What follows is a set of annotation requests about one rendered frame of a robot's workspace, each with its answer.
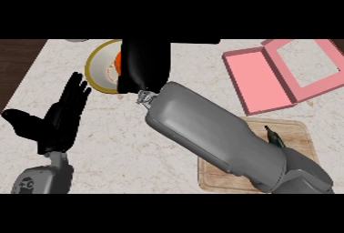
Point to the wooden cutting board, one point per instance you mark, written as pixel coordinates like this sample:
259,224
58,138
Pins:
296,142

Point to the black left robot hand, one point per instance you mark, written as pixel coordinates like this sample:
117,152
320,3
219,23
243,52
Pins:
61,121

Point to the pink cardboard box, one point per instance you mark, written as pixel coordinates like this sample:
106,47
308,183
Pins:
280,74

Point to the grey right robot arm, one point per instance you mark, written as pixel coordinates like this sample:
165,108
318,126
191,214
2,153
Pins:
224,136

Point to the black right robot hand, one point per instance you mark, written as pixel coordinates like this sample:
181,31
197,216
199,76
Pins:
144,65

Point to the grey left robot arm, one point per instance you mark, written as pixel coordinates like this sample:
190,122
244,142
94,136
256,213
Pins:
42,179

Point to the dark green squash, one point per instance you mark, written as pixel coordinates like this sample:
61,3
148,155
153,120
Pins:
274,138

